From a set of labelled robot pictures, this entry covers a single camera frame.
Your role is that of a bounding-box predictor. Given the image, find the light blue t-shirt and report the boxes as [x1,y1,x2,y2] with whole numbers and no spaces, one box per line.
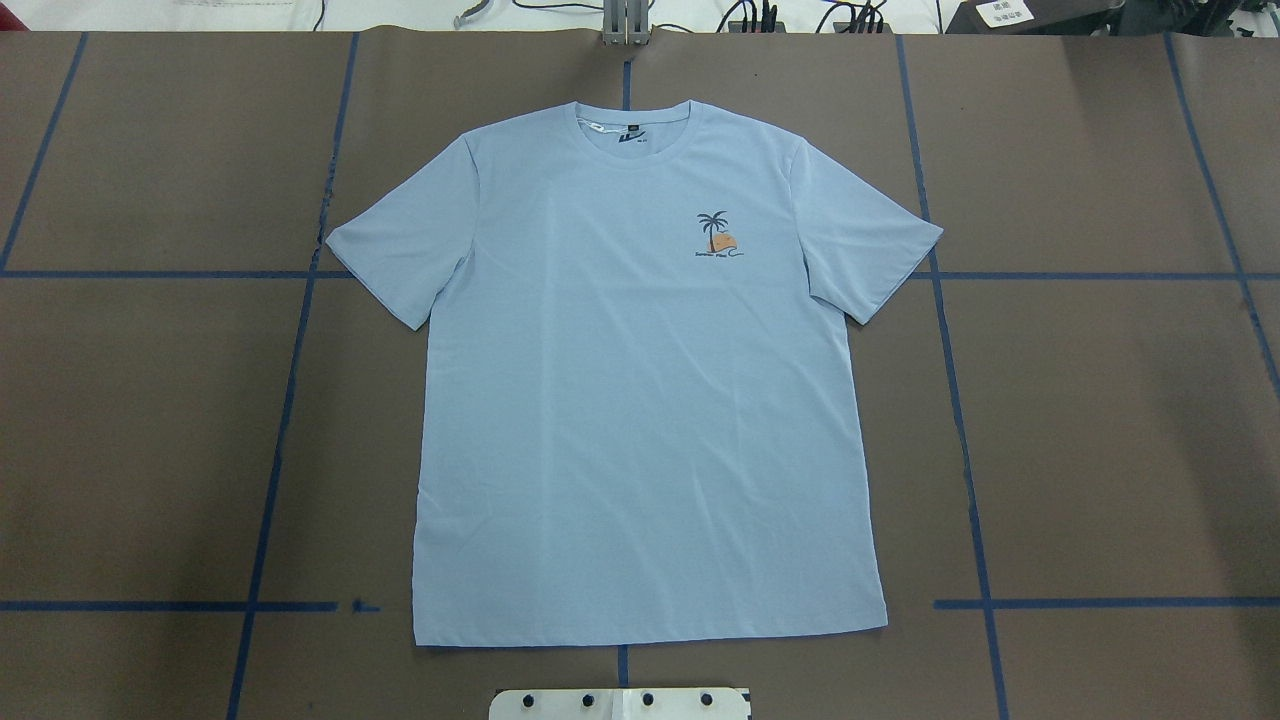
[326,101,943,648]

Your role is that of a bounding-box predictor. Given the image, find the black box with label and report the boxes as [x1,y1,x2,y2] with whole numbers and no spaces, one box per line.
[943,1,1125,36]

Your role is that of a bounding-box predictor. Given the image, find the aluminium frame post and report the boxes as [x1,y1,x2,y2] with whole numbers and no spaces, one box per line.
[600,0,652,46]

